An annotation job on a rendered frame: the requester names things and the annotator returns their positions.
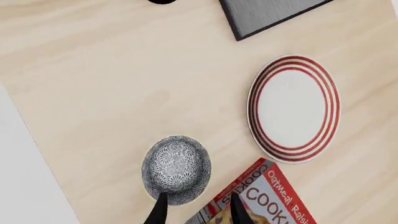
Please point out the black patterned bowl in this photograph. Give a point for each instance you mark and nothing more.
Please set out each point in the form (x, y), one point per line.
(176, 169)

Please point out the red cookie box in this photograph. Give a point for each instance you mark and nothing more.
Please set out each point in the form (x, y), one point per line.
(264, 198)

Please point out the round black stove knob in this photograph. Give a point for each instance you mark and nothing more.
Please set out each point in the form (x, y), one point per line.
(161, 1)

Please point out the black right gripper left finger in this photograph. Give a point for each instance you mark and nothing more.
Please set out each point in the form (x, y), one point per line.
(158, 211)

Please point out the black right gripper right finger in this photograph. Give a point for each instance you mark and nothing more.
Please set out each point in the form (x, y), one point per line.
(237, 210)

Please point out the white plate with red rings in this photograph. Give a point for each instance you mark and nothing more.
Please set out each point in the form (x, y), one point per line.
(293, 109)

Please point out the flat black stove plate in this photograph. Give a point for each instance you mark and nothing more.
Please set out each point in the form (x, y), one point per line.
(264, 15)

